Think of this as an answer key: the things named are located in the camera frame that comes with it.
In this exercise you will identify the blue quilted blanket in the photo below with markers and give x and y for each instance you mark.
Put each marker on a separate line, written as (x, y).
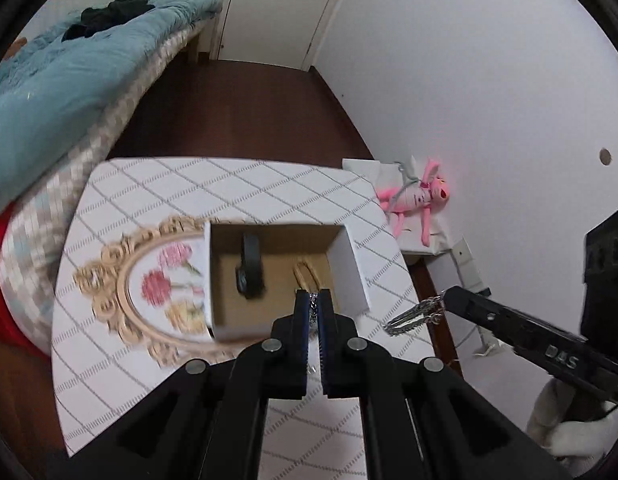
(64, 80)

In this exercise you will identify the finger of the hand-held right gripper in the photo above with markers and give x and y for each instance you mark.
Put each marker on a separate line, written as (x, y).
(509, 322)

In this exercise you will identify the wooden bed frame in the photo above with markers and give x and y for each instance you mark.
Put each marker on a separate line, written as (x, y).
(204, 35)

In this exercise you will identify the black clothing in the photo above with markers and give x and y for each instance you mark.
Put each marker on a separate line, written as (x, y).
(109, 12)

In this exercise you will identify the black wristwatch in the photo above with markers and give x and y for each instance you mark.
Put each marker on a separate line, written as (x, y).
(250, 270)

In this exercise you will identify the bed with blue blanket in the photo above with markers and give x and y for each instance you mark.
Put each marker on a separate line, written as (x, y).
(54, 210)

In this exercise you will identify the red cloth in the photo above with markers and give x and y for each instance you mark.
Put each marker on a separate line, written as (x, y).
(9, 285)

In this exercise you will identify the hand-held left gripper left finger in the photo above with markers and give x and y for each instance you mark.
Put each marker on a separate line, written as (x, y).
(302, 320)

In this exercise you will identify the pink plush toy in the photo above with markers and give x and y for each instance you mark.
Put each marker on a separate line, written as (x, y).
(414, 197)

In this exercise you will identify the ornate gold-framed floral tray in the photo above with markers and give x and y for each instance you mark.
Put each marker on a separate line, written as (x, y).
(159, 280)

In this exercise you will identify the white door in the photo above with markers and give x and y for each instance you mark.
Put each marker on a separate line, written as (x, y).
(284, 5)

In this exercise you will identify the white cardboard box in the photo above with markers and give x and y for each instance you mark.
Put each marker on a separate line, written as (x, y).
(284, 270)

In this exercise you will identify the round wall hole cover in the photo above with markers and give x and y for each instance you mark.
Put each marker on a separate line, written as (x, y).
(605, 156)

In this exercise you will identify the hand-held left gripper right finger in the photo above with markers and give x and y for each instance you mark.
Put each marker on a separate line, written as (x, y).
(326, 320)

